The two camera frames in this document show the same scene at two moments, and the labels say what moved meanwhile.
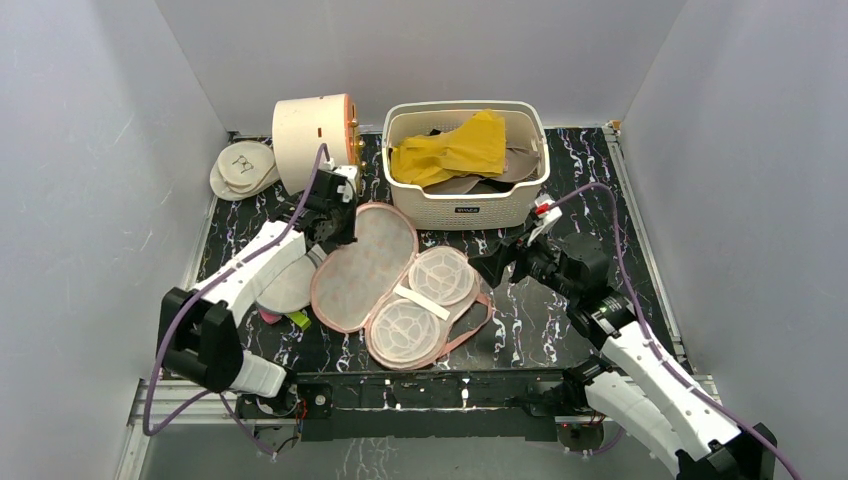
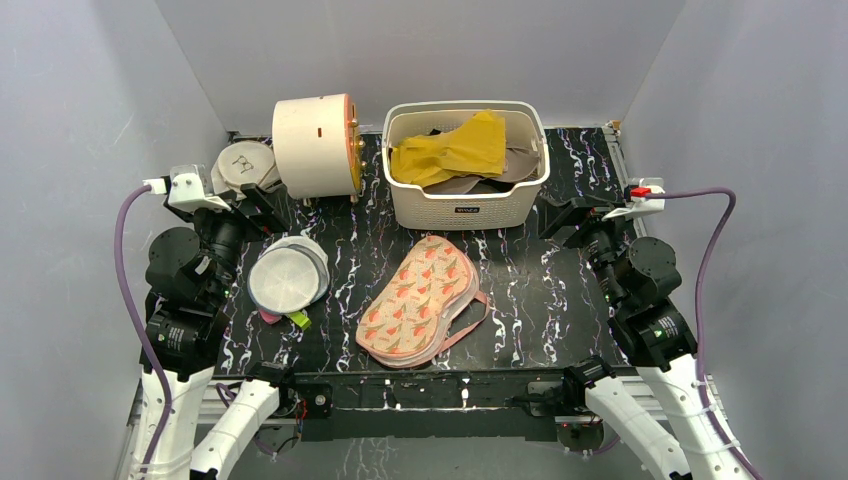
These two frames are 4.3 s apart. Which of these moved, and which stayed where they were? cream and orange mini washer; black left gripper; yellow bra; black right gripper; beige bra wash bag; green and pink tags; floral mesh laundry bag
Moved: black left gripper; black right gripper; floral mesh laundry bag
Stayed: beige bra wash bag; green and pink tags; yellow bra; cream and orange mini washer
